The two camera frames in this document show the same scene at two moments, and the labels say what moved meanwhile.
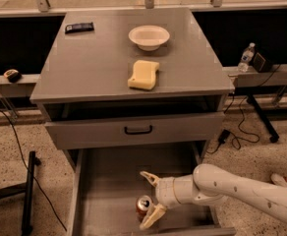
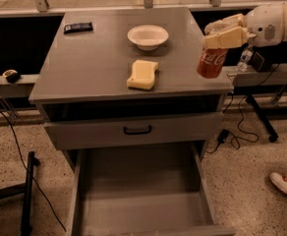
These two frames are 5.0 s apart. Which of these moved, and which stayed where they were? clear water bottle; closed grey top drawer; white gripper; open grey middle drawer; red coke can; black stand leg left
Moved: white gripper; red coke can
Stayed: closed grey top drawer; open grey middle drawer; clear water bottle; black stand leg left
